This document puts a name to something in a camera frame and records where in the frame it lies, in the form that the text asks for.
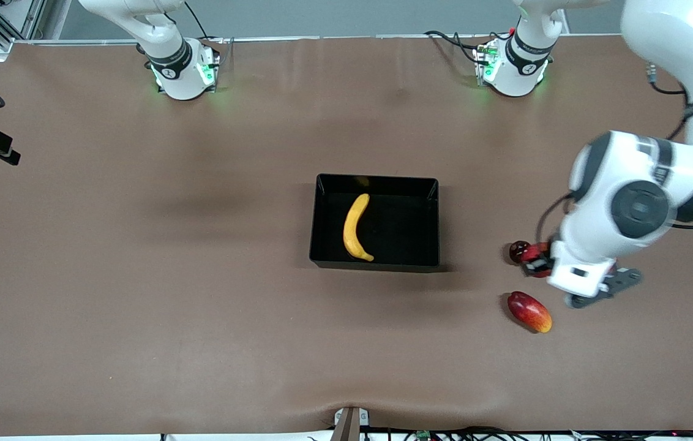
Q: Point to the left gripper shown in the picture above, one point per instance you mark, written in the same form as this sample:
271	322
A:
541	258

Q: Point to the small red yellow apple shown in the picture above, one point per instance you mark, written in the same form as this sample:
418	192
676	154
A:
539	248

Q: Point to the black plastic box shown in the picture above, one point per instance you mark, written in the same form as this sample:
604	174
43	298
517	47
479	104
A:
395	245

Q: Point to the yellow banana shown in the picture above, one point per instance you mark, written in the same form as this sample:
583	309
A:
351	233

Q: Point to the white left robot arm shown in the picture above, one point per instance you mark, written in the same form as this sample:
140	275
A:
659	37

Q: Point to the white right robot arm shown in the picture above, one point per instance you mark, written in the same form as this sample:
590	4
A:
169	61

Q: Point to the dark purple mangosteen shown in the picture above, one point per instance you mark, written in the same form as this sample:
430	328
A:
518	251

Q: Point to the red yellow mango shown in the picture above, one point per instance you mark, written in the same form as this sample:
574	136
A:
529	311

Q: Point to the brown table mat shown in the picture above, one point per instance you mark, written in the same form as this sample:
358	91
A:
199	337

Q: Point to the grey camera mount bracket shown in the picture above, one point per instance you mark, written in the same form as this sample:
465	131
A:
349	422

